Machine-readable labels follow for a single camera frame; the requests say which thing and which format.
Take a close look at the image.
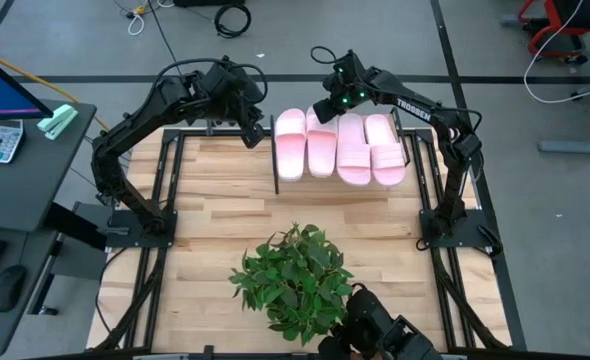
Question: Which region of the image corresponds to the pink foam slide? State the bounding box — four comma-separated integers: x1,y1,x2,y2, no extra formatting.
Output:
336,112,372,187
363,113,407,187
305,105,339,179
274,108,308,182

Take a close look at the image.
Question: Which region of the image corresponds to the green plant in black pot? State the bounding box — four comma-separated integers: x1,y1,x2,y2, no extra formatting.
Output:
228,223,356,348

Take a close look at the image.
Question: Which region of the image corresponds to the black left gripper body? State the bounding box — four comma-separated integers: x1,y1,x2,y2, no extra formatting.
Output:
201,55,267,127

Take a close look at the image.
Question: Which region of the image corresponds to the black computer mouse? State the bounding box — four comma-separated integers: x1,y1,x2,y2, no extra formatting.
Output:
0,264,28,314

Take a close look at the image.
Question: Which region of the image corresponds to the black mechanical device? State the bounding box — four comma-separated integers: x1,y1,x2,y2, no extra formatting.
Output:
317,283,444,360

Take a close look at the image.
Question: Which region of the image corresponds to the black aluminium table frame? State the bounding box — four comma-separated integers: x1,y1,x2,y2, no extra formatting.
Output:
87,127,526,360

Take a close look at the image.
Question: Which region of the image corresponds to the red and black cart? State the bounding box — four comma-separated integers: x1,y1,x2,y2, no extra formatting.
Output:
517,0,590,65

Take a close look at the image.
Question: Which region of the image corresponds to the black desk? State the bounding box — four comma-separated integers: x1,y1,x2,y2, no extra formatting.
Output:
0,99,109,357

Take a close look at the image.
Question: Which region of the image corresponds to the short white cable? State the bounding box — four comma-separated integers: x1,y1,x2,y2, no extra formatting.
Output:
126,4,147,37

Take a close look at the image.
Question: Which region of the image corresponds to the black floor box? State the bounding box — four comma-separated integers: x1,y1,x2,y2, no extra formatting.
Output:
173,0,247,8

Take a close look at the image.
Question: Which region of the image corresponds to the black computer monitor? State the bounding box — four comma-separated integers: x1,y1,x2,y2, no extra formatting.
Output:
0,47,55,122

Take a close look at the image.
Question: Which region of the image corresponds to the coiled black cable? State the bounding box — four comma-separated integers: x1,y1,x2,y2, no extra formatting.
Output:
213,3,252,40

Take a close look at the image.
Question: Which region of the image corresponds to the mint green stapler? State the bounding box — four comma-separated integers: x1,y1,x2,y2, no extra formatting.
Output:
36,103,79,141

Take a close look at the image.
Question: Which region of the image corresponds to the long black floor cable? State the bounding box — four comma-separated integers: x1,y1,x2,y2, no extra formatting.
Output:
146,0,184,71

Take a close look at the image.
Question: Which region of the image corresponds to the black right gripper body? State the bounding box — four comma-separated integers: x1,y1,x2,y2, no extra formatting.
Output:
324,49,377,109

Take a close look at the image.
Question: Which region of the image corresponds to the wooden shelf with black frame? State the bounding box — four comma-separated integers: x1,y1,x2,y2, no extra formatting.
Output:
270,107,412,195

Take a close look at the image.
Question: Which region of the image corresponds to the long white floor cable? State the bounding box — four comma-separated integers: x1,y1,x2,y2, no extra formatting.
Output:
523,0,590,105

